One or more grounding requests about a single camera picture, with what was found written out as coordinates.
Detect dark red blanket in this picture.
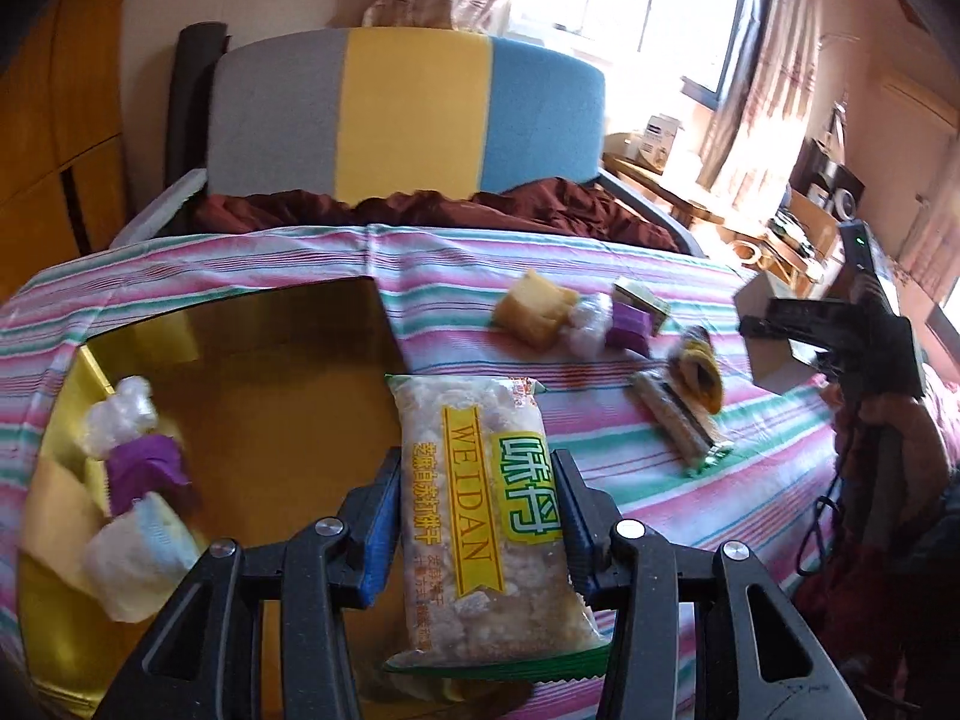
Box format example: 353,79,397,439
193,176,683,252

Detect brown cardboard box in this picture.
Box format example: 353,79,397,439
787,187,841,248

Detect black rolled mat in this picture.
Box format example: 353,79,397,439
165,21,230,196

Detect cracker packet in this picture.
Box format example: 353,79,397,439
628,369,734,475
382,373,612,680

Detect cluttered wooden desk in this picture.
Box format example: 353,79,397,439
604,131,848,293

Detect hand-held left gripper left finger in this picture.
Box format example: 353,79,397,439
94,446,406,720

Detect clear white ball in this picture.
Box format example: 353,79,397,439
81,375,160,458
562,292,623,357

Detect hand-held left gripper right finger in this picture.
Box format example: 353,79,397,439
551,448,863,720

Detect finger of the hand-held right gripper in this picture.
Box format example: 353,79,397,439
787,341,852,380
739,298,848,346

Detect white air conditioner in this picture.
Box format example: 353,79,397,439
874,64,960,136

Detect white carton box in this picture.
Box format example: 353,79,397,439
637,114,680,166

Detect striped tablecloth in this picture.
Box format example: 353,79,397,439
0,223,848,720

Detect black cable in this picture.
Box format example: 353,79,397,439
795,382,863,578

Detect purple snack packet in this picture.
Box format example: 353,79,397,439
105,431,188,518
604,302,652,353

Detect grey yellow blue chair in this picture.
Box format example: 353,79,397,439
109,26,706,256

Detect gold tin box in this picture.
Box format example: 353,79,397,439
15,277,406,720

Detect small yellow cake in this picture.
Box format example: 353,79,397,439
493,268,580,352

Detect dark yellow snack packet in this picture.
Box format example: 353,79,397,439
670,326,725,415

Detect window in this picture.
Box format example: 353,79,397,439
517,0,766,110

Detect white cake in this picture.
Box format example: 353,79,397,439
81,491,203,623

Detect wooden wardrobe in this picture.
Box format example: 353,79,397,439
0,0,140,301

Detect dark red garment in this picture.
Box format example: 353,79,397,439
795,382,960,720

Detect small green box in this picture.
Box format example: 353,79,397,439
611,277,671,335

